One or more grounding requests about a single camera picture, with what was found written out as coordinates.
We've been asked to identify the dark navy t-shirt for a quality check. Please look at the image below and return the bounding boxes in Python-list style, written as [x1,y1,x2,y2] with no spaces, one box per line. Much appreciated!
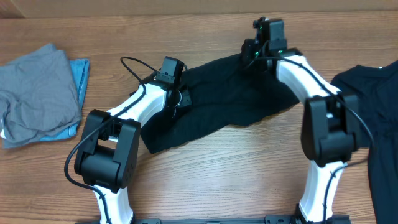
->
[331,62,397,224]

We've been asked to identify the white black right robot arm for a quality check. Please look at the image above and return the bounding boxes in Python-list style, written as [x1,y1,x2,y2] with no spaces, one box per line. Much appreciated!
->
[242,17,361,223]

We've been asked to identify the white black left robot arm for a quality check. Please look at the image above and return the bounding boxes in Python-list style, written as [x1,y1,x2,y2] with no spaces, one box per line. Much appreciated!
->
[68,57,190,223]

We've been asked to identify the grey folded garment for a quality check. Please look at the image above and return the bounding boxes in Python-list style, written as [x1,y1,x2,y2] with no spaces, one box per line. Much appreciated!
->
[1,44,81,148]

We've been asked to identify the black shorts with patterned waistband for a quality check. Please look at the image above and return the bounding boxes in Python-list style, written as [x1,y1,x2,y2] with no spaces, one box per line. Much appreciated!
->
[141,54,299,154]

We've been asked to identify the blue folded garment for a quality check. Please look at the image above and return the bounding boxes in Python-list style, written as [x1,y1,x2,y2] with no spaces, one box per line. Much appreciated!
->
[40,59,90,141]

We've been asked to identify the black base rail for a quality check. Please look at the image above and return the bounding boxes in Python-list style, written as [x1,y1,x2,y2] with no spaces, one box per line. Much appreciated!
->
[74,214,352,224]

